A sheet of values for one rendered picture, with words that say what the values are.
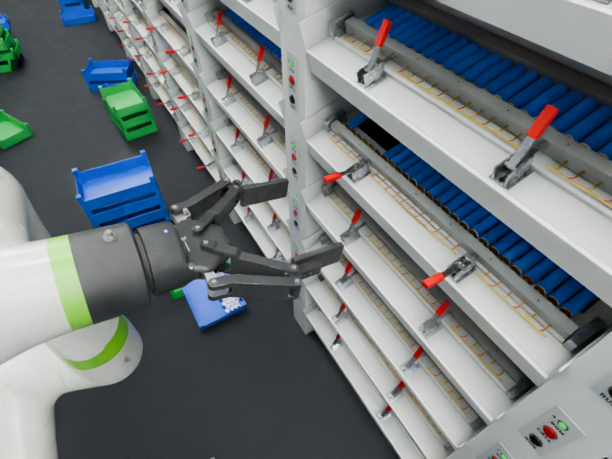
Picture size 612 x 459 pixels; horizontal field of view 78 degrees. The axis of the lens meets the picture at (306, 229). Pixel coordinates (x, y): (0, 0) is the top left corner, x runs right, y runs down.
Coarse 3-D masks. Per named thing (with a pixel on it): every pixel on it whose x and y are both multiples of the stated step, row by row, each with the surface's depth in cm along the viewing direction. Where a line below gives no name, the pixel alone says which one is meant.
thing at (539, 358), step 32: (320, 128) 83; (320, 160) 82; (352, 160) 77; (352, 192) 75; (384, 192) 71; (384, 224) 69; (416, 224) 66; (416, 256) 64; (448, 256) 61; (448, 288) 60; (480, 288) 57; (480, 320) 57; (512, 320) 54; (576, 320) 52; (608, 320) 51; (512, 352) 53; (544, 352) 51; (576, 352) 50
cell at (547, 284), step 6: (558, 270) 54; (564, 270) 54; (546, 276) 55; (552, 276) 54; (558, 276) 54; (564, 276) 54; (540, 282) 54; (546, 282) 53; (552, 282) 53; (558, 282) 53; (546, 288) 53; (552, 288) 53
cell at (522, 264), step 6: (528, 252) 57; (534, 252) 56; (540, 252) 56; (522, 258) 56; (528, 258) 56; (534, 258) 56; (540, 258) 56; (516, 264) 56; (522, 264) 56; (528, 264) 56; (534, 264) 56; (522, 270) 56
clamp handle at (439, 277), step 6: (456, 264) 58; (444, 270) 57; (450, 270) 57; (456, 270) 57; (432, 276) 56; (438, 276) 56; (444, 276) 56; (426, 282) 55; (432, 282) 55; (438, 282) 56; (426, 288) 55
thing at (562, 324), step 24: (336, 120) 81; (336, 144) 79; (360, 144) 75; (384, 168) 71; (408, 192) 67; (432, 216) 64; (456, 240) 61; (504, 264) 56; (528, 288) 53; (552, 312) 51
